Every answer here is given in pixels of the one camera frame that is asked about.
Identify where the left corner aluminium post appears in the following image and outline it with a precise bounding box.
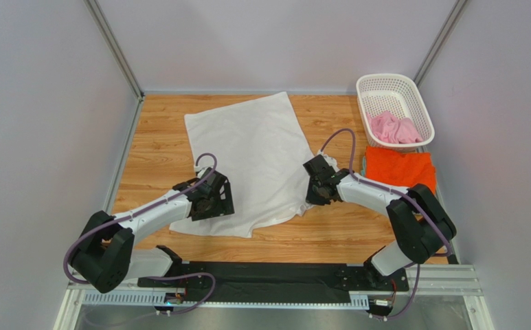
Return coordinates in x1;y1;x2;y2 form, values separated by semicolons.
84;0;145;101

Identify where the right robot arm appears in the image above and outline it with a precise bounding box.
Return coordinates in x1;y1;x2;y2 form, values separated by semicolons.
304;154;457;276

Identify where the aluminium frame rail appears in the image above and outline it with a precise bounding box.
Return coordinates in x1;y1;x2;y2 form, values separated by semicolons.
67;261;483;310

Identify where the right corner aluminium post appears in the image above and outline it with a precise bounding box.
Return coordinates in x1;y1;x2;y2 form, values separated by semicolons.
414;0;471;87

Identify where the white plastic laundry basket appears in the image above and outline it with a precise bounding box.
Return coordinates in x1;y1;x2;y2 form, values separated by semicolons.
355;74;435;152

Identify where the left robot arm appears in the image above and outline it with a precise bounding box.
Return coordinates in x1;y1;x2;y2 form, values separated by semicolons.
64;167;234;294

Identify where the white t shirt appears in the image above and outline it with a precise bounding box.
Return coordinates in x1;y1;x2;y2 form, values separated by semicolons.
170;92;314;238

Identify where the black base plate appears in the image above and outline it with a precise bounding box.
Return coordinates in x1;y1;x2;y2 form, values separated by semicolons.
137;261;409;303

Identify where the folded orange t shirt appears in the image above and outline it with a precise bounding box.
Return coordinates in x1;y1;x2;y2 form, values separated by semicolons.
365;146;437;193

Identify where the pink t shirt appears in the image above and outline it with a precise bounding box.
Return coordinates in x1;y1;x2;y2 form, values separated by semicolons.
366;111;424;144

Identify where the corner aluminium post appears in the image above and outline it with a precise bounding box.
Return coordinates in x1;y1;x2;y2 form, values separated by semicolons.
84;0;145;101
414;0;471;87

